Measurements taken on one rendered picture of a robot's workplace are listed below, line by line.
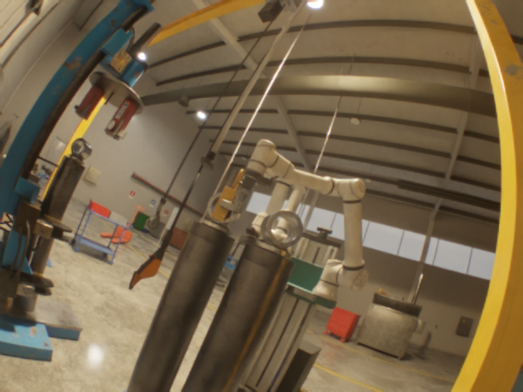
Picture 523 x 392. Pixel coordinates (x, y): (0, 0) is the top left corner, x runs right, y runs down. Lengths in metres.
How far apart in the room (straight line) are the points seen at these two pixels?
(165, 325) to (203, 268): 0.32
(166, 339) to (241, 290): 0.46
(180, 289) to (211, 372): 0.38
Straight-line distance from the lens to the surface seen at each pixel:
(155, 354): 1.25
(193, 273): 1.10
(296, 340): 2.08
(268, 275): 0.91
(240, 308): 0.93
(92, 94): 2.30
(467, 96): 5.78
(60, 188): 2.07
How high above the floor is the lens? 1.43
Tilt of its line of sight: 13 degrees up
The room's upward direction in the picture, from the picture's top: 24 degrees clockwise
